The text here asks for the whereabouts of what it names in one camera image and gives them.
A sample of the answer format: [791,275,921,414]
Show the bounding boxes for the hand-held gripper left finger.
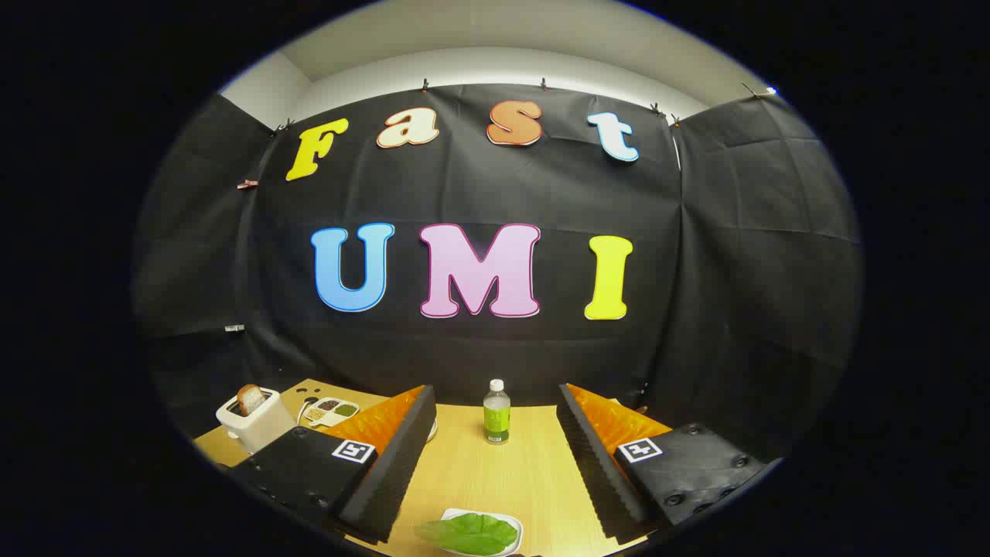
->
[229,384,439,545]

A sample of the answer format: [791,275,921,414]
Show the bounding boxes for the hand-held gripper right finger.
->
[556,383,774,545]

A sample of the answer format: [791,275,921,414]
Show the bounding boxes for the green lettuce leaf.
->
[415,512,519,556]

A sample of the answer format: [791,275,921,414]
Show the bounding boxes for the white divided dish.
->
[302,397,360,428]

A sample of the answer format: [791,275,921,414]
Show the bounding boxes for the white square plate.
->
[441,508,524,557]

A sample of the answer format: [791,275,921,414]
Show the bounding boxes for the green label drink bottle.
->
[483,379,511,445]

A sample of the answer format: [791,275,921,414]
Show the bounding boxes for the white toaster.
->
[216,387,297,455]

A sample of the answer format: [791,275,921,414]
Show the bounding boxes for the black backdrop cloth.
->
[131,81,863,465]

